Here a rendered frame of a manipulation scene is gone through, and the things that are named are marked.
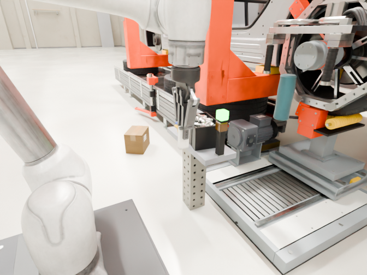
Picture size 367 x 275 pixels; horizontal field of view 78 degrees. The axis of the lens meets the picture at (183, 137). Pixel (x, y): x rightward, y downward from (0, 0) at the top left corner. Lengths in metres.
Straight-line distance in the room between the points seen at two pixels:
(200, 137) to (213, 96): 0.51
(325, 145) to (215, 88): 0.77
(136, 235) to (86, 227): 0.24
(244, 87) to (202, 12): 1.15
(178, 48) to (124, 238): 0.62
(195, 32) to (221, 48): 0.95
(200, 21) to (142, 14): 0.19
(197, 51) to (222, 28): 0.94
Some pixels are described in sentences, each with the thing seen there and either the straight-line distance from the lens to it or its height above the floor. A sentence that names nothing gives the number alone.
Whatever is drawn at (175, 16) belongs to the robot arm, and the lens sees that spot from 0.55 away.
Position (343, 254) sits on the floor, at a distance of 1.43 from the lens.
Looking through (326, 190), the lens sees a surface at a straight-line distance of 1.58.
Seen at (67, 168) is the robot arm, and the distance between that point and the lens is 0.77.
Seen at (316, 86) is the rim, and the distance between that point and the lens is 1.58.
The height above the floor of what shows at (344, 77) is 0.73.
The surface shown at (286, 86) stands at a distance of 1.42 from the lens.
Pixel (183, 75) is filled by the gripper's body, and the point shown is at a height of 0.86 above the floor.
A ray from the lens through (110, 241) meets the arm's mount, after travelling 0.86.
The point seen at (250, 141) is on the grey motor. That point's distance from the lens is 1.55.
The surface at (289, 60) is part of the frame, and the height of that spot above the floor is 0.80.
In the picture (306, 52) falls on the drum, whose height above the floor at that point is 0.87.
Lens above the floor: 0.95
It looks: 24 degrees down
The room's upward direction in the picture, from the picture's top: straight up
